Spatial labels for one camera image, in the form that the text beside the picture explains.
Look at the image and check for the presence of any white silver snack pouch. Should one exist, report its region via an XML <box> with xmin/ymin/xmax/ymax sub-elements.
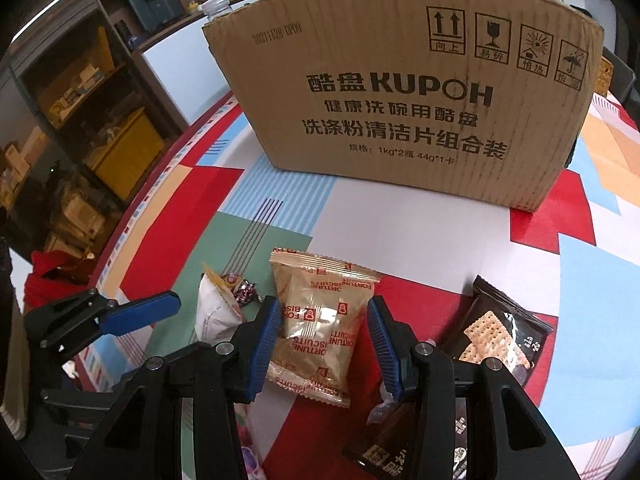
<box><xmin>194</xmin><ymin>266</ymin><xmax>245</xmax><ymax>346</ymax></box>

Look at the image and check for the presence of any foil candy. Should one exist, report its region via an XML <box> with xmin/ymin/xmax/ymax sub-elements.
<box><xmin>222</xmin><ymin>272</ymin><xmax>260</xmax><ymax>307</ymax></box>

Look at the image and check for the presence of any gold fortune biscuit packet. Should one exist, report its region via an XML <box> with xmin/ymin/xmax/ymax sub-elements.
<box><xmin>267</xmin><ymin>248</ymin><xmax>380</xmax><ymax>408</ymax></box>

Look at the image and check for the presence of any black cracker packet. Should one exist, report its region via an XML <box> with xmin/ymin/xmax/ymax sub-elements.
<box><xmin>444</xmin><ymin>275</ymin><xmax>554</xmax><ymax>386</ymax></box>

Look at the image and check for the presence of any pink bear snack bar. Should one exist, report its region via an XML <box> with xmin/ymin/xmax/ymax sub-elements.
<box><xmin>234</xmin><ymin>404</ymin><xmax>267</xmax><ymax>480</ymax></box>

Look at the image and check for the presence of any green cracker packet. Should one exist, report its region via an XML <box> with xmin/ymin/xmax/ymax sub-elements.
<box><xmin>343</xmin><ymin>385</ymin><xmax>468</xmax><ymax>479</ymax></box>

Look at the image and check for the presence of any colourful patchwork tablecloth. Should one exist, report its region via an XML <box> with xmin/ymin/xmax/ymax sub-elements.
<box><xmin>74</xmin><ymin>91</ymin><xmax>640</xmax><ymax>480</ymax></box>

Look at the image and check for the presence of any red cloth on chair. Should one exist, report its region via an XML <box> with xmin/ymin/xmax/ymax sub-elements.
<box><xmin>24</xmin><ymin>250</ymin><xmax>96</xmax><ymax>313</ymax></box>

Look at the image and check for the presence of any brown cardboard box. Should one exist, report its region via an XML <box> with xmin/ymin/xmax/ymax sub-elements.
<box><xmin>203</xmin><ymin>0</ymin><xmax>603</xmax><ymax>211</ymax></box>

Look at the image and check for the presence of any black coffee machine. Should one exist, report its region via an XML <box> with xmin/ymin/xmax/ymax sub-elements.
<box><xmin>128</xmin><ymin>0</ymin><xmax>184</xmax><ymax>32</ymax></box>

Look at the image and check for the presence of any woven wicker basket box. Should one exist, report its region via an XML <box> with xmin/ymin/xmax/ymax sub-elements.
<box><xmin>594</xmin><ymin>55</ymin><xmax>614</xmax><ymax>98</ymax></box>

